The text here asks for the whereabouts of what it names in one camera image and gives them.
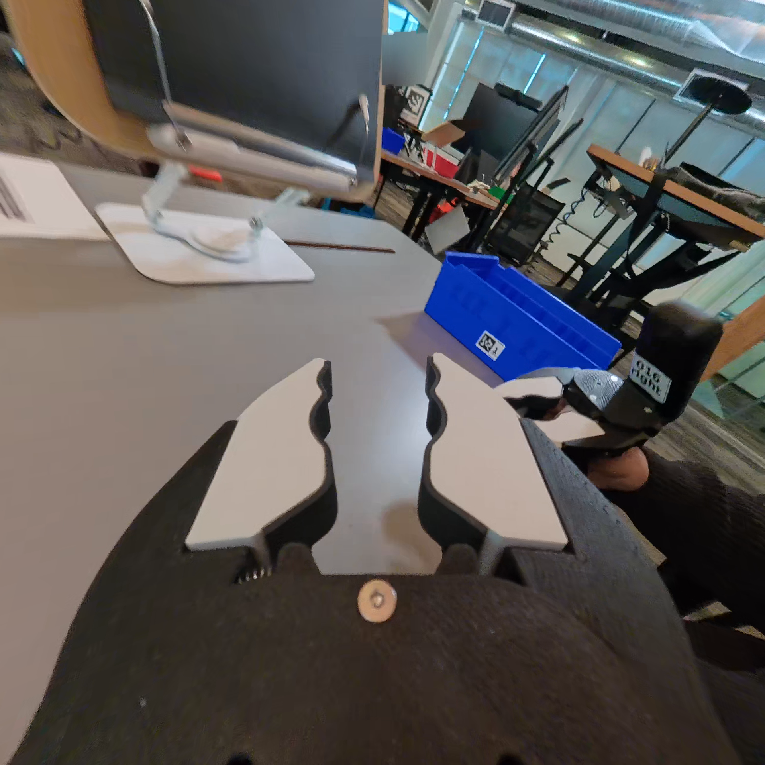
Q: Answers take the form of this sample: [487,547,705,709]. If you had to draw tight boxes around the black monitor on arm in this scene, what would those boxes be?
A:
[495,84,585,183]

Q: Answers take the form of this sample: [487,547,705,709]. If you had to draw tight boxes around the grey panel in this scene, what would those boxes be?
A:
[426,203,474,256]

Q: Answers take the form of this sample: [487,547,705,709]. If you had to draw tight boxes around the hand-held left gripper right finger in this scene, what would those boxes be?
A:
[417,353,570,576]

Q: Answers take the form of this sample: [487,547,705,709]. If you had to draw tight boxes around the open cardboard box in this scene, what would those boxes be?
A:
[421,120,474,148]

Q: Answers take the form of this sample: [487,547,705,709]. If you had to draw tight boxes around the white document stand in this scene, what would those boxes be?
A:
[96,0,374,286]

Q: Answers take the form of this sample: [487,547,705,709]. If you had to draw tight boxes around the wooden-top standing desk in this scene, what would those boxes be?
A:
[587,143,765,318]

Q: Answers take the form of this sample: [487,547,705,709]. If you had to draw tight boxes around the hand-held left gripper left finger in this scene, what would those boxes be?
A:
[184,359,339,581]

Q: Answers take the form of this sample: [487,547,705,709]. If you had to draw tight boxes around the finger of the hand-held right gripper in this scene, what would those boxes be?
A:
[494,369,567,420]
[534,411,607,448]

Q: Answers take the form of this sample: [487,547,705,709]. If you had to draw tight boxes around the black computer monitor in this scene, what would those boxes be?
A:
[463,84,541,165]

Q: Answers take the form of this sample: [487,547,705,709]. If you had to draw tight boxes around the black computer case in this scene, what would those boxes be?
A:
[486,184,566,268]

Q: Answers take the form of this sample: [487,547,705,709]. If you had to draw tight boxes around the printed paper sheet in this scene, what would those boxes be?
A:
[0,152,112,241]

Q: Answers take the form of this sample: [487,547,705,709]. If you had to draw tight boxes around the long wooden desk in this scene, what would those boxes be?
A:
[379,149,509,240]

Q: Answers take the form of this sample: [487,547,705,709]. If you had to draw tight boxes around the red storage bin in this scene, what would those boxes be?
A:
[423,143,465,172]

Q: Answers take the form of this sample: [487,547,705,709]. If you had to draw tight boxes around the blue bin with marker sticker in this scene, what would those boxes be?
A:
[424,251,622,381]

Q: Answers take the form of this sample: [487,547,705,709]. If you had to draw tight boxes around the person's right hand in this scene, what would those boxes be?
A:
[587,445,651,492]

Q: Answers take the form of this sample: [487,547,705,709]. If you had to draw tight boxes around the large silver ventilation duct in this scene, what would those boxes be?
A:
[511,0,765,63]

